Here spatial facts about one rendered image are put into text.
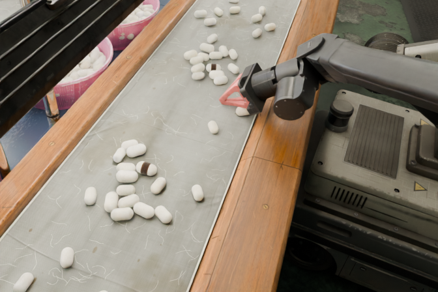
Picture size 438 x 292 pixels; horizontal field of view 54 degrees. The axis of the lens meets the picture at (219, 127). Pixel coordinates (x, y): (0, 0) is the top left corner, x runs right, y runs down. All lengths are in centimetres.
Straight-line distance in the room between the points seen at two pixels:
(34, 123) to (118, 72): 21
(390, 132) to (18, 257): 110
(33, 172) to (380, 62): 59
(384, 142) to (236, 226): 79
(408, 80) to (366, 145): 75
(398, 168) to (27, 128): 98
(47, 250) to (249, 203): 32
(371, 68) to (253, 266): 34
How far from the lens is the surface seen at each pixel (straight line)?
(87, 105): 90
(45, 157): 81
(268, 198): 74
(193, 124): 89
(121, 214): 72
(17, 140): 100
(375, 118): 147
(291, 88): 78
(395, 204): 127
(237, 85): 87
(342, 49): 75
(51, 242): 73
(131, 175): 76
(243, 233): 69
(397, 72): 64
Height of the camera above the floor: 133
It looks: 42 degrees down
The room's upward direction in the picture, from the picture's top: 6 degrees clockwise
